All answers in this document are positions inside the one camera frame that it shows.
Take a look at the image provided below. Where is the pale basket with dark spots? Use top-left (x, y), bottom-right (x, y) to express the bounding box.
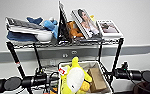
top-left (57, 60), bottom-right (114, 94)

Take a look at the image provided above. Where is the red white paper tag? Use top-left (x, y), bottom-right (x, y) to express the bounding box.
top-left (58, 64), bottom-right (71, 79)

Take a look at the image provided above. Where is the small brown cardboard box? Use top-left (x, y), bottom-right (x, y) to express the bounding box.
top-left (86, 67), bottom-right (109, 93)

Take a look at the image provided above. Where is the yellow white plush toy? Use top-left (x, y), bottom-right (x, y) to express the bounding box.
top-left (60, 56), bottom-right (94, 94)

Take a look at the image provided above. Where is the white book with photo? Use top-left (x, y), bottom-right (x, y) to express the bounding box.
top-left (95, 19), bottom-right (124, 38)

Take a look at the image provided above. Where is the blue plush toy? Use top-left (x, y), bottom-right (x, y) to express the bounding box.
top-left (6, 16), bottom-right (61, 44)

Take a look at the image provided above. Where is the black upright panel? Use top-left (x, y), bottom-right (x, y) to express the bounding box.
top-left (56, 0), bottom-right (72, 45)

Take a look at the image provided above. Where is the orange-brown plush toy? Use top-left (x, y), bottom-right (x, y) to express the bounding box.
top-left (66, 20), bottom-right (86, 40)

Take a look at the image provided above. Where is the long grey wall band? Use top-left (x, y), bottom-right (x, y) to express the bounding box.
top-left (0, 44), bottom-right (150, 65)

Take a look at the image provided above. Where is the small white wall socket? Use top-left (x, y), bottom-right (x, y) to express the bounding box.
top-left (62, 52), bottom-right (69, 58)
top-left (71, 50), bottom-right (77, 56)

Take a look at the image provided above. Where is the black wire shelf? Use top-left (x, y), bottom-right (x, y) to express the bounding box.
top-left (4, 34), bottom-right (126, 94)

